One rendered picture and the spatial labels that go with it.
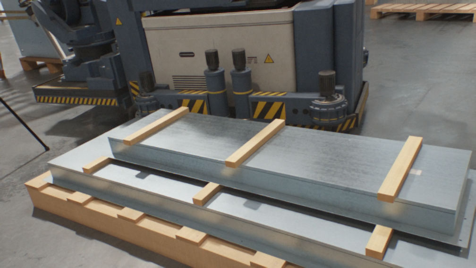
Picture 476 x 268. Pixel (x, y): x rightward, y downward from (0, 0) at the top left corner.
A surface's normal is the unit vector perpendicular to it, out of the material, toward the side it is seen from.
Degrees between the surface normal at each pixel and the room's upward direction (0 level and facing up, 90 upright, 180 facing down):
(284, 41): 90
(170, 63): 90
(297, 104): 90
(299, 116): 90
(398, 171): 0
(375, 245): 0
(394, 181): 0
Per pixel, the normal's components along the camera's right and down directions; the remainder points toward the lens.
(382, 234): -0.11, -0.90
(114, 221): -0.54, 0.41
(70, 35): 0.14, 0.40
